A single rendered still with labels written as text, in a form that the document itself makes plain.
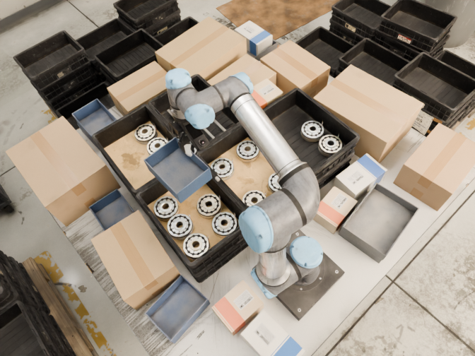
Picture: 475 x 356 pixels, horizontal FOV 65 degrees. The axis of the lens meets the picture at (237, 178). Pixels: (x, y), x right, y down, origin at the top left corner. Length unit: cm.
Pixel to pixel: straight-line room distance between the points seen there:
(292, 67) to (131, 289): 132
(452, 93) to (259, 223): 194
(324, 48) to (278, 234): 231
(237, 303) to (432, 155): 103
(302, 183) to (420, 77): 182
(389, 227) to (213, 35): 134
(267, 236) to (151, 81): 133
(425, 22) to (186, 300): 244
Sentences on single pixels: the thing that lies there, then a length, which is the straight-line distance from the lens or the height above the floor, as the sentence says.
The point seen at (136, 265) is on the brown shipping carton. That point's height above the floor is 86.
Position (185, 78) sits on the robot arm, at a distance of 113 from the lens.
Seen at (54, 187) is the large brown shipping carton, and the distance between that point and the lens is 178.
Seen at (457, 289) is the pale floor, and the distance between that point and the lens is 256.
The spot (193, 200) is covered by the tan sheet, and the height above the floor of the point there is 83.
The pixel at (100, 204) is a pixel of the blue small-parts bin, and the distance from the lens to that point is 184.
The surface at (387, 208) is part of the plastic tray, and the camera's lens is 174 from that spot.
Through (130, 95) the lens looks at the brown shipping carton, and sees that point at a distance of 203.
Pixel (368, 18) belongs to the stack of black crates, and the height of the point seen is 38.
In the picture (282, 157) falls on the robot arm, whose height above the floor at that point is 140.
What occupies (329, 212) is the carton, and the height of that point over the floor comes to 77.
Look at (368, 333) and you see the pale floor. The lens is 233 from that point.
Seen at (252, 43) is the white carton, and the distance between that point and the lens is 231.
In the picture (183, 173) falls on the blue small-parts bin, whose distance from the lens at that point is 140.
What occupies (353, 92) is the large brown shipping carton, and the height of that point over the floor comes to 90.
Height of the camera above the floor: 223
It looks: 58 degrees down
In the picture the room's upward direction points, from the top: 7 degrees counter-clockwise
